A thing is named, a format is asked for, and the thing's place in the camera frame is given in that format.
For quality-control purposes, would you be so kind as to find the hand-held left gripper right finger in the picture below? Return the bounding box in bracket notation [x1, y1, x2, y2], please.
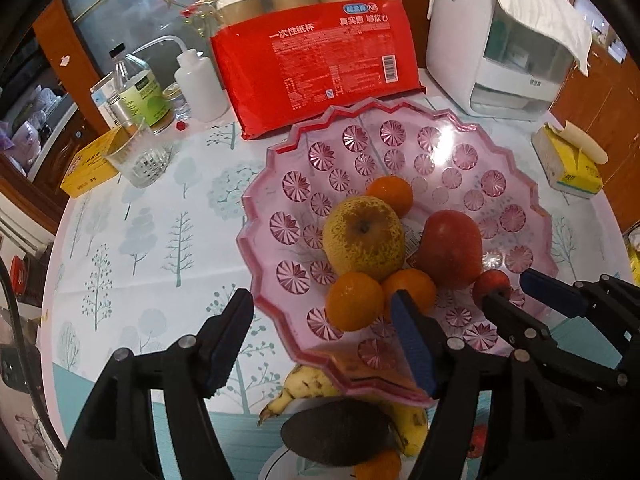
[391, 291, 591, 480]

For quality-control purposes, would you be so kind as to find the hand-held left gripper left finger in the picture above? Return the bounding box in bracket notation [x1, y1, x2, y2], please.
[60, 288, 254, 480]

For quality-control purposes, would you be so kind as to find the clear glass tumbler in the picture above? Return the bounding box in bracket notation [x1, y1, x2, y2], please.
[104, 117, 173, 188]

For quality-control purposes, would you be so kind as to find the white carton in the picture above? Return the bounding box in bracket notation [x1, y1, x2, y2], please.
[90, 72, 126, 131]

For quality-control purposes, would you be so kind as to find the yellow banana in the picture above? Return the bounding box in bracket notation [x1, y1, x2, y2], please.
[257, 364, 430, 457]

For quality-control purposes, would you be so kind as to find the teal striped table runner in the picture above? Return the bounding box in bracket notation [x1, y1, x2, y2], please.
[50, 317, 626, 480]

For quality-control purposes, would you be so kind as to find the red apple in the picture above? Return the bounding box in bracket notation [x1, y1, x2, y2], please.
[417, 210, 485, 290]

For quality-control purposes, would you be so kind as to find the white cloth cover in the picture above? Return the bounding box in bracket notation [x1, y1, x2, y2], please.
[480, 0, 593, 77]

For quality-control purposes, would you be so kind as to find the white squeeze bottle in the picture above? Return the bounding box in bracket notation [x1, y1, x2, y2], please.
[127, 35, 230, 122]

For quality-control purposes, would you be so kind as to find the dark green avocado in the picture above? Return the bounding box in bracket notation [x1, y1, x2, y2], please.
[281, 400, 396, 461]

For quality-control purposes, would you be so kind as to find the pink glass fruit bowl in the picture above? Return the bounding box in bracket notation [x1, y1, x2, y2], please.
[236, 97, 553, 408]

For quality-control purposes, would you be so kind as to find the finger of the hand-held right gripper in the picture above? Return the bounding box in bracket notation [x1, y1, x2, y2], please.
[481, 292, 558, 356]
[519, 269, 588, 318]

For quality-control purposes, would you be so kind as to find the yellow tissue box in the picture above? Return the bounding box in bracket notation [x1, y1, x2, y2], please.
[531, 121, 608, 200]

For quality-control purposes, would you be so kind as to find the orange mandarin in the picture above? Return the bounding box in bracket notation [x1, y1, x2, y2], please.
[352, 449, 402, 480]
[366, 175, 414, 218]
[326, 271, 386, 332]
[382, 269, 438, 321]

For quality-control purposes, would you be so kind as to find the white countertop appliance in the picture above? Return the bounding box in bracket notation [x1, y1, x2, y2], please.
[426, 0, 576, 121]

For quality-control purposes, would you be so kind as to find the wooden cabinet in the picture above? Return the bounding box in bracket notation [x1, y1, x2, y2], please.
[585, 25, 640, 231]

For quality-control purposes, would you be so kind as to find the red paper cup package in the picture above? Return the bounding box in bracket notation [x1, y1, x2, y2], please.
[182, 0, 426, 141]

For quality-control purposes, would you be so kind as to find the yellow tin box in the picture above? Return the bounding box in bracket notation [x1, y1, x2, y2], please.
[60, 127, 133, 197]

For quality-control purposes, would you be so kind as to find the clear bottle green label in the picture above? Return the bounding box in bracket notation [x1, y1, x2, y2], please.
[110, 45, 171, 136]

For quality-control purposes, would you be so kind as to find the small red fruit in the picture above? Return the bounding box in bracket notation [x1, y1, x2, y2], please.
[472, 269, 513, 306]
[467, 422, 488, 461]

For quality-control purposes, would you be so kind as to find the red lidded container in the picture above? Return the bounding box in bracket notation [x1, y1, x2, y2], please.
[10, 255, 28, 296]

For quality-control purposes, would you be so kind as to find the small glass jar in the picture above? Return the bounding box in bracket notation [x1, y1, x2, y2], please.
[162, 82, 193, 123]

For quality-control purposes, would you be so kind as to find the yellow pear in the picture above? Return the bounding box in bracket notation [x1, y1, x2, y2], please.
[322, 196, 406, 282]

